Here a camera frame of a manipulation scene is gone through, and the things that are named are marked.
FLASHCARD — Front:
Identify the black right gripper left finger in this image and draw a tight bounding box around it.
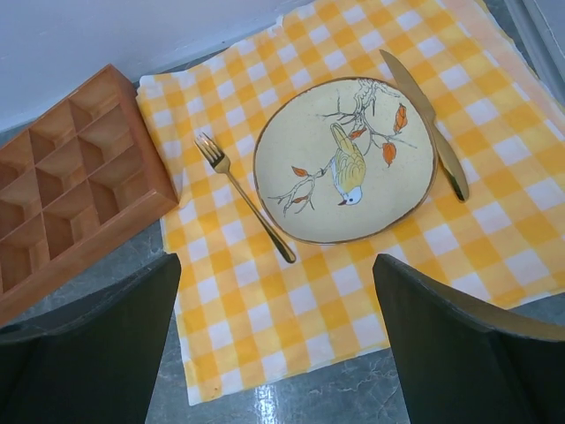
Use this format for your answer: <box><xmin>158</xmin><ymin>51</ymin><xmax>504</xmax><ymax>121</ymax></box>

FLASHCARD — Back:
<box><xmin>1</xmin><ymin>254</ymin><xmax>181</xmax><ymax>423</ymax></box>

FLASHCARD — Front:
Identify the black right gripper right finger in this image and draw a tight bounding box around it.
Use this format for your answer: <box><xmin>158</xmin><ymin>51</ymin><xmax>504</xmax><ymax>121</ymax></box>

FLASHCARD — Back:
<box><xmin>373</xmin><ymin>254</ymin><xmax>564</xmax><ymax>423</ymax></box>

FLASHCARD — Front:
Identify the yellow checkered cloth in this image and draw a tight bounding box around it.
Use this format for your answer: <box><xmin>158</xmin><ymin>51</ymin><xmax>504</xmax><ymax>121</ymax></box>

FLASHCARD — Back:
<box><xmin>137</xmin><ymin>1</ymin><xmax>564</xmax><ymax>405</ymax></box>

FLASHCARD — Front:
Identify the wooden compartment tray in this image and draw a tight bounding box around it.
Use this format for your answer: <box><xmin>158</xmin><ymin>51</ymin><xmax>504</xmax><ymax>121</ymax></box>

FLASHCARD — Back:
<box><xmin>1</xmin><ymin>65</ymin><xmax>178</xmax><ymax>322</ymax></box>

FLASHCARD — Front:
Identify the gold knife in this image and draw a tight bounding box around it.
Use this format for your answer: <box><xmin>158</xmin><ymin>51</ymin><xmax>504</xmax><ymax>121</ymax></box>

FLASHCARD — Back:
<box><xmin>380</xmin><ymin>49</ymin><xmax>470</xmax><ymax>202</ymax></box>

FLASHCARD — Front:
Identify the bird pattern ceramic plate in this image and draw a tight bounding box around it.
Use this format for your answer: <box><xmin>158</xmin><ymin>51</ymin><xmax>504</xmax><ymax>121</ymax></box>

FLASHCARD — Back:
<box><xmin>253</xmin><ymin>77</ymin><xmax>438</xmax><ymax>245</ymax></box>

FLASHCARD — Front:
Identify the gold fork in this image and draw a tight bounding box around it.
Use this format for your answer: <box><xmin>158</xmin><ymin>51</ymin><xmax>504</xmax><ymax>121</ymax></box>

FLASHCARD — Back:
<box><xmin>195</xmin><ymin>133</ymin><xmax>297</xmax><ymax>263</ymax></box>

